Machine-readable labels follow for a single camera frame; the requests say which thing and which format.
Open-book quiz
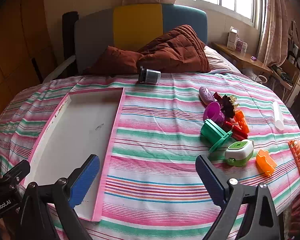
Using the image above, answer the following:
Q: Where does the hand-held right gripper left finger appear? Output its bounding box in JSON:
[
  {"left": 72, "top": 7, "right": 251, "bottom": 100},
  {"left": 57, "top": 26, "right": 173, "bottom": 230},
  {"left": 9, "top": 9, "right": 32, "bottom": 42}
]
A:
[{"left": 19, "top": 154, "right": 100, "bottom": 240}]

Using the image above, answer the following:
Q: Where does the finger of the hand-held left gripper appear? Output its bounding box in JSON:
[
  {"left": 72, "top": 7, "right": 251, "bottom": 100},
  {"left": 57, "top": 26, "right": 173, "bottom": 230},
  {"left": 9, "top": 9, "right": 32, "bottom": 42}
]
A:
[{"left": 2, "top": 159, "right": 31, "bottom": 183}]

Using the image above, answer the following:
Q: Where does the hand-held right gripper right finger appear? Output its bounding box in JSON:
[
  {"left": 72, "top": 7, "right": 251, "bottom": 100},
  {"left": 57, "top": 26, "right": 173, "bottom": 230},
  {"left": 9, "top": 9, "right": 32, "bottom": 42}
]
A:
[{"left": 195, "top": 154, "right": 282, "bottom": 240}]

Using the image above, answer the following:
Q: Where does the green and white box toy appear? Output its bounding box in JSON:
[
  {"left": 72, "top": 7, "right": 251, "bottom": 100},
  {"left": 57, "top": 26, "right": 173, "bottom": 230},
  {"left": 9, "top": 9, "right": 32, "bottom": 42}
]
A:
[{"left": 224, "top": 139, "right": 255, "bottom": 167}]

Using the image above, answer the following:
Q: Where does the pink shallow tray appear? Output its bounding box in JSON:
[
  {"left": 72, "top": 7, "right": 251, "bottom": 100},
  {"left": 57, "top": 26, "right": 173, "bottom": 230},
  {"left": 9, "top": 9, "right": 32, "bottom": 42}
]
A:
[{"left": 20, "top": 87, "right": 127, "bottom": 222}]

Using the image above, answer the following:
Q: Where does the green flanged cup toy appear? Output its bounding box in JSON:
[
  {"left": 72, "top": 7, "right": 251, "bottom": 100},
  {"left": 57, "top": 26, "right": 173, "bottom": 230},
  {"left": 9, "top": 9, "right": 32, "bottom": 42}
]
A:
[{"left": 201, "top": 119, "right": 233, "bottom": 153}]

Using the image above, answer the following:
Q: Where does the red cylindrical bottle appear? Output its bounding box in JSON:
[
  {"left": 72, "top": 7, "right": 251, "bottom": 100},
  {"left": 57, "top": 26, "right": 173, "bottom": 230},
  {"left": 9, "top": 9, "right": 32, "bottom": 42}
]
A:
[{"left": 224, "top": 121, "right": 248, "bottom": 142}]

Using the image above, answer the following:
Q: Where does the orange mold toy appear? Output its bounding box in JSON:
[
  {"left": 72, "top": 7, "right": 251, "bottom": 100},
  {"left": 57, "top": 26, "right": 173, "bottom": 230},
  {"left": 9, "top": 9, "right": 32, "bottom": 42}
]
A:
[{"left": 256, "top": 149, "right": 276, "bottom": 178}]

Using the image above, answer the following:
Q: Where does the orange block toy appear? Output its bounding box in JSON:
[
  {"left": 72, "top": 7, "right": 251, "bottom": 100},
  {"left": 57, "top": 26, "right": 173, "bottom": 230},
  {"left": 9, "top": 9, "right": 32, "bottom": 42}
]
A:
[{"left": 234, "top": 110, "right": 250, "bottom": 133}]

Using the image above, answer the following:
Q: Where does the purple perforated toy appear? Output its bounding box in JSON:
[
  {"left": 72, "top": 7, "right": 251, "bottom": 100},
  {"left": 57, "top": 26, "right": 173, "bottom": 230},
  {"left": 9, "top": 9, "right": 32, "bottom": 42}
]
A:
[{"left": 203, "top": 102, "right": 225, "bottom": 124}]

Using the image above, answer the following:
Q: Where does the dark brown scalp massager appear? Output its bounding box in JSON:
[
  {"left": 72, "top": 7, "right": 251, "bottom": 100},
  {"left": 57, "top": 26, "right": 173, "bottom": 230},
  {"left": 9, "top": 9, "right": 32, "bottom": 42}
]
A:
[{"left": 220, "top": 94, "right": 238, "bottom": 118}]

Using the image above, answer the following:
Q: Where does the purple oval patterned case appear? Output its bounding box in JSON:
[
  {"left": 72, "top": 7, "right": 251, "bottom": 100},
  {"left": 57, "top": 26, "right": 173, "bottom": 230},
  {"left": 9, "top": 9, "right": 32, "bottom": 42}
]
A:
[{"left": 199, "top": 86, "right": 217, "bottom": 108}]

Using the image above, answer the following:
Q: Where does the orange grid piece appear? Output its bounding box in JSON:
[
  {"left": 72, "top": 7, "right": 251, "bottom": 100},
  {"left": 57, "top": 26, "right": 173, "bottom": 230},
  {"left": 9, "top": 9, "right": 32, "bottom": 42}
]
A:
[{"left": 288, "top": 140, "right": 300, "bottom": 175}]

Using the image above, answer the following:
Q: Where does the white plastic tube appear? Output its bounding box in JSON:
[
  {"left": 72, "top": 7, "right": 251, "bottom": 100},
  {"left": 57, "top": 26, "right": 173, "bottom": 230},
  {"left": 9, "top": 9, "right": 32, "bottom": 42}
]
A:
[{"left": 272, "top": 101, "right": 285, "bottom": 131}]

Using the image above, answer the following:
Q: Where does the black capped clear jar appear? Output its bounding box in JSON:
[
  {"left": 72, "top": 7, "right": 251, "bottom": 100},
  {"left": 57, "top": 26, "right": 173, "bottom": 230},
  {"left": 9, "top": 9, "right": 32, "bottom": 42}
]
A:
[{"left": 138, "top": 66, "right": 161, "bottom": 84}]

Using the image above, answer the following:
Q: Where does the striped bedsheet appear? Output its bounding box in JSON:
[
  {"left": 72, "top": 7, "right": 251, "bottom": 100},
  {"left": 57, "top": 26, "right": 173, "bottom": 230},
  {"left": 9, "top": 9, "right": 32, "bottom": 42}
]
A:
[{"left": 0, "top": 71, "right": 300, "bottom": 240}]

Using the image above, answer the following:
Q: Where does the white pillow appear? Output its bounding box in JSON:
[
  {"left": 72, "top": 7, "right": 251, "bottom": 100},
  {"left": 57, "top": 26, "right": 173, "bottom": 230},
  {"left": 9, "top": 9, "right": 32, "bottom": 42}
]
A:
[{"left": 204, "top": 45, "right": 240, "bottom": 74}]

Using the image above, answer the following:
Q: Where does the wooden wardrobe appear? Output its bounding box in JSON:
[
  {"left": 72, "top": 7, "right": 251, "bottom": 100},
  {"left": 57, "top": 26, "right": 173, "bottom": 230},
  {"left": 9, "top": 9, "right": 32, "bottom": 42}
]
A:
[{"left": 0, "top": 0, "right": 58, "bottom": 115}]

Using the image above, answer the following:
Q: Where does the wooden desk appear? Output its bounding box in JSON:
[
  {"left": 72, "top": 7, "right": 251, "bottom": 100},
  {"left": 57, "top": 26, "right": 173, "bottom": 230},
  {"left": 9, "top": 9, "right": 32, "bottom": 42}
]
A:
[{"left": 212, "top": 42, "right": 273, "bottom": 74}]

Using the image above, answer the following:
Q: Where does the brown quilted blanket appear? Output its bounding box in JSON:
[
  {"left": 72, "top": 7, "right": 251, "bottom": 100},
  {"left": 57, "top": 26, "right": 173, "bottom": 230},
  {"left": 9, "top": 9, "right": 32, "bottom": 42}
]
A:
[{"left": 83, "top": 24, "right": 211, "bottom": 75}]

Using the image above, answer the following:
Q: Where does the small purple box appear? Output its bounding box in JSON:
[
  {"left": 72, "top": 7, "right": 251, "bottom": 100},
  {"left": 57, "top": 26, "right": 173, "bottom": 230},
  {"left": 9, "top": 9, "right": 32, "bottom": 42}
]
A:
[{"left": 236, "top": 39, "right": 248, "bottom": 53}]

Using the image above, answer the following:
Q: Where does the tall white box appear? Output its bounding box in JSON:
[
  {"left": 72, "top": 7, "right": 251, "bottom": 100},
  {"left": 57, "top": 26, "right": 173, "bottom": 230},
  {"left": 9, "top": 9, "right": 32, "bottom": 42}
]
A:
[{"left": 227, "top": 26, "right": 239, "bottom": 51}]

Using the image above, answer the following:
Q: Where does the grey yellow blue headboard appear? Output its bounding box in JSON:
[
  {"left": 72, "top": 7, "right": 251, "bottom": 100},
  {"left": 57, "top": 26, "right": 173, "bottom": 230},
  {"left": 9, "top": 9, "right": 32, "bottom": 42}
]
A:
[{"left": 74, "top": 3, "right": 207, "bottom": 73}]

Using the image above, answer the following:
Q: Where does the beige floral curtain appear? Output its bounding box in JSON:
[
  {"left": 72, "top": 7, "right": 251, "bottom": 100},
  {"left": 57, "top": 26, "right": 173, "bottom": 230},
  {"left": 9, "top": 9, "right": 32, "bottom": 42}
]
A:
[{"left": 257, "top": 0, "right": 289, "bottom": 67}]

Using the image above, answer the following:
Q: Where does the white bed rail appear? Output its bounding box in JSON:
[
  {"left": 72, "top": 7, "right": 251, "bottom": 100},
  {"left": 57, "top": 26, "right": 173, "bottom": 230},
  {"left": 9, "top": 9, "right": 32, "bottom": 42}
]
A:
[{"left": 44, "top": 55, "right": 77, "bottom": 83}]

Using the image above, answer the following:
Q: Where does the black padded post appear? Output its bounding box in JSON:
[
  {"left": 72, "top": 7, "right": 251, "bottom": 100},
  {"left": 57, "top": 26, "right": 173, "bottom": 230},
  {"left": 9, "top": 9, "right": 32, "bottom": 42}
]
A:
[{"left": 62, "top": 11, "right": 79, "bottom": 78}]

